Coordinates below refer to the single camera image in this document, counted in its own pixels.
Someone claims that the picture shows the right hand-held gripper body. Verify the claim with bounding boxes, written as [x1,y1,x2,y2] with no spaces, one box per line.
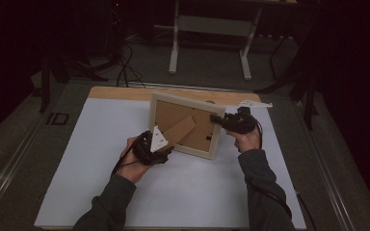
[223,99,274,136]

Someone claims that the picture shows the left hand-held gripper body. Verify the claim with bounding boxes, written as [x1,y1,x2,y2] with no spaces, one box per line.
[131,125,171,167]

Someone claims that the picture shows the wooden picture frame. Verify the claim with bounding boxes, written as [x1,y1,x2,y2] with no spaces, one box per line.
[147,90,227,161]

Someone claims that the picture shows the person's right hand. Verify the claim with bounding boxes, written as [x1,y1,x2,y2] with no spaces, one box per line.
[232,125,263,154]

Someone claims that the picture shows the person's left hand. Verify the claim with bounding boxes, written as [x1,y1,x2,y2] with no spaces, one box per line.
[117,136,152,185]

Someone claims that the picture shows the white paper sheet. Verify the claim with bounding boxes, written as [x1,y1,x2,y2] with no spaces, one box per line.
[33,97,307,230]

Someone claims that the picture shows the black metal stand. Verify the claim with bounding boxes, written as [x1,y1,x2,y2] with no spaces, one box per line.
[38,47,110,114]
[253,18,321,131]

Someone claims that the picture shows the black floor socket plate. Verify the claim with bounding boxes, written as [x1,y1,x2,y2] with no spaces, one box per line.
[45,112,70,126]

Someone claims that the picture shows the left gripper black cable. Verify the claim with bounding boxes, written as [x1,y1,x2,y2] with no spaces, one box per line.
[110,138,140,177]

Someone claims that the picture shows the black floor cables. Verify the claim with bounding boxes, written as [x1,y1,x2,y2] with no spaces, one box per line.
[115,40,147,89]

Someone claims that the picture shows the white metal desk frame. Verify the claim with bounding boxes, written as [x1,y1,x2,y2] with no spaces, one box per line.
[168,0,265,82]

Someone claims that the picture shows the metal floor rail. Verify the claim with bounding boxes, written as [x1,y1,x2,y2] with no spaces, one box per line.
[292,99,358,231]
[0,116,47,219]

